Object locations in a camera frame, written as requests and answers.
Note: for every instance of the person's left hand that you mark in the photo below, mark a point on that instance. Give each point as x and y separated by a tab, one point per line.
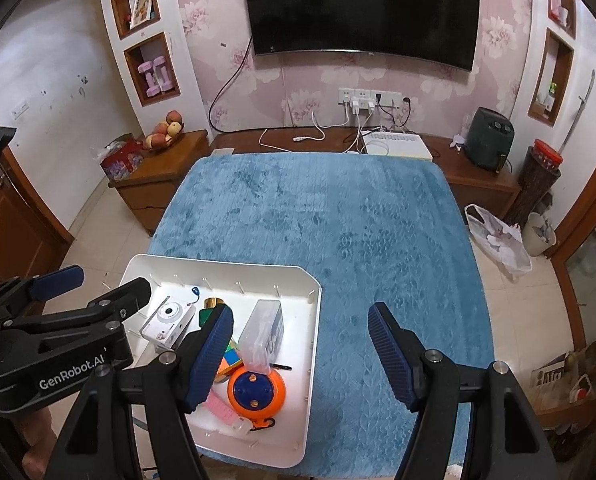
35	440

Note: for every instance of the white wall switch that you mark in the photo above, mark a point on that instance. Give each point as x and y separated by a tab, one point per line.
20	108

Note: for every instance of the dark wooden stand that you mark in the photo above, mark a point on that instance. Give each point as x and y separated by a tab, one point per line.
532	190

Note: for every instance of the multicoloured puzzle cube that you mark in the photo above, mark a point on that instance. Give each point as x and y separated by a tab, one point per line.
230	360

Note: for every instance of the long wooden television cabinet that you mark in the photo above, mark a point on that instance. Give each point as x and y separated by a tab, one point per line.
477	185

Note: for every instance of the printed cardboard box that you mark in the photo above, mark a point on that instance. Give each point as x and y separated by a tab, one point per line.
552	372

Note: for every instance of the small white ornament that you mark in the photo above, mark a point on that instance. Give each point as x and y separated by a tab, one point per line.
457	141

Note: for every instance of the wooden side cabinet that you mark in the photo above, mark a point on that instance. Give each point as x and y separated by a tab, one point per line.
163	180

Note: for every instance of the blue textured blanket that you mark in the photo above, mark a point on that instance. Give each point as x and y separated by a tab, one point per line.
377	235

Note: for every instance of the bowl of fruit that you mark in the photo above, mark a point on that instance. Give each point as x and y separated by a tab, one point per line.
163	132

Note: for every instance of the pink dumbbell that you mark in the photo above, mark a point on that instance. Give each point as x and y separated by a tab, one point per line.
149	79
164	75

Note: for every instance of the pink tube with white cap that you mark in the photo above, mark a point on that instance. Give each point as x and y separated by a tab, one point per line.
218	407

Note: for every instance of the white plastic tray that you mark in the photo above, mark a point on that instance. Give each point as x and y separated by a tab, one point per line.
288	290

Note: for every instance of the wood-framed wall niche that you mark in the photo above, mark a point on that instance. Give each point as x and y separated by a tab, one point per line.
115	10
572	10
130	75
536	75

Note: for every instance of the clear plastic box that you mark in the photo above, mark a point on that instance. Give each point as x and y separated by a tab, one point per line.
263	330

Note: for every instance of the grey curved sword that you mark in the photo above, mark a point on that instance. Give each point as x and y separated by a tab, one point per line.
592	82

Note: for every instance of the dark green air fryer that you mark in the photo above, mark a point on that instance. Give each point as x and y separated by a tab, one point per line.
487	135

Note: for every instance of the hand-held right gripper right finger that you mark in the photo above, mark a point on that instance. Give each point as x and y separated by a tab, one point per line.
392	355

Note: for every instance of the black pen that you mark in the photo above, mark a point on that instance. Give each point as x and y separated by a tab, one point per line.
280	366

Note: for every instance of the white plug-in charger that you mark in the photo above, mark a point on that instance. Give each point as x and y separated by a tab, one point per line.
371	105
355	106

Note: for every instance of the white toy camera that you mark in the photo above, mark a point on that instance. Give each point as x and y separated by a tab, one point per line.
168	315

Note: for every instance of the white plastic bag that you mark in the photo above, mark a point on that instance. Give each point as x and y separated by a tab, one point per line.
497	245

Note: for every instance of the glass door cabinet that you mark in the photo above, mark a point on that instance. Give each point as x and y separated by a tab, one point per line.
590	265

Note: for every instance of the framed picture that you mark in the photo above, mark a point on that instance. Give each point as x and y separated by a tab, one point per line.
140	10

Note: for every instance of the wooden door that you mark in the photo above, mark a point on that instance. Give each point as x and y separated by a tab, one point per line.
23	220

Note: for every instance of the white waste bin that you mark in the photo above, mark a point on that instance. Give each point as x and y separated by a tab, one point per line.
537	240

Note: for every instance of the white paper sheet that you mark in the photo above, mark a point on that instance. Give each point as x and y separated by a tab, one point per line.
222	151

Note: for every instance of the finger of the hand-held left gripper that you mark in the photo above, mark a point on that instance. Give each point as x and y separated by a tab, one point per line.
128	297
58	280

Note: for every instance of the green bottle with gold cap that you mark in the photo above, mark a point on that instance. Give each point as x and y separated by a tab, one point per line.
205	316

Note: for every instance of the black curved television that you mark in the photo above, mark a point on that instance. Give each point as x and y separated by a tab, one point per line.
357	5

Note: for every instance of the red gift box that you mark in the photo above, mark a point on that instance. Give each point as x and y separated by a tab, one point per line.
120	160

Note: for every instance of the white wall socket panel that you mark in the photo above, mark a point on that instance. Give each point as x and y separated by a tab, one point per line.
345	94

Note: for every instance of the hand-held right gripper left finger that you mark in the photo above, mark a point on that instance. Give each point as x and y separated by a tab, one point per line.
208	355

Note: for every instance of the orange and blue round toy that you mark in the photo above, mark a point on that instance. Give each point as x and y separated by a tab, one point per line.
258	392

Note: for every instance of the white set-top box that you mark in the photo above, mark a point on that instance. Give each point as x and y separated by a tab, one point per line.
397	146

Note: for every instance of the red-lidded jar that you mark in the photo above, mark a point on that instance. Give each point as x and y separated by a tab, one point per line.
547	150

